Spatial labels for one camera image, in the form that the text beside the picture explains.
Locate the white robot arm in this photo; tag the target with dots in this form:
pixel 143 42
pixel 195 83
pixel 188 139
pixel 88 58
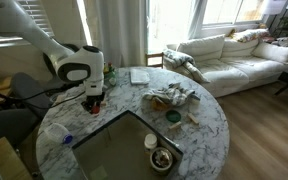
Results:
pixel 86 65

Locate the grey office chair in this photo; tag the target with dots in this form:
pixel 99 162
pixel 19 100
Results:
pixel 18 122

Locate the wooden block near lid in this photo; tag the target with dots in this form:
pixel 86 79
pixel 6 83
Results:
pixel 175 125

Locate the brown jar yellow lid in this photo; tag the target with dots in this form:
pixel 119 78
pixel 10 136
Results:
pixel 106 68

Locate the green round lid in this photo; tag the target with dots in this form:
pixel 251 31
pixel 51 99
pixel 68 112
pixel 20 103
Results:
pixel 173 116

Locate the bowl inside box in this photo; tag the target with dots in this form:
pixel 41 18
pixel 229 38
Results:
pixel 161 159

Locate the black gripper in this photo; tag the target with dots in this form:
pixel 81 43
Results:
pixel 91 101

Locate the white jar inside box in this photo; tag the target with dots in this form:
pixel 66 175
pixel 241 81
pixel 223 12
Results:
pixel 150 142

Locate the white folded paper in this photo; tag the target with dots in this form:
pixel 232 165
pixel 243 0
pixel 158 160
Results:
pixel 138 76

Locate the orange yellow container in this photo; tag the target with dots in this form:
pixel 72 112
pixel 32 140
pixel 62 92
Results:
pixel 159 105

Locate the green bottle red cap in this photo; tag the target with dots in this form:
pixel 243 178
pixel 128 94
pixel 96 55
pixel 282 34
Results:
pixel 111 75

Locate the grey patterned blanket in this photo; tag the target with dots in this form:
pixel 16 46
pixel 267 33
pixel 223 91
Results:
pixel 183 64

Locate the white sofa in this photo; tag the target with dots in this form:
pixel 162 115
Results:
pixel 233 65

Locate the small red lid container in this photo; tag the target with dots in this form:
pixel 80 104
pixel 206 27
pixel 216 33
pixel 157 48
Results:
pixel 95 109

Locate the striped grey white cloth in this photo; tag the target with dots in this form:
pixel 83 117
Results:
pixel 174 95

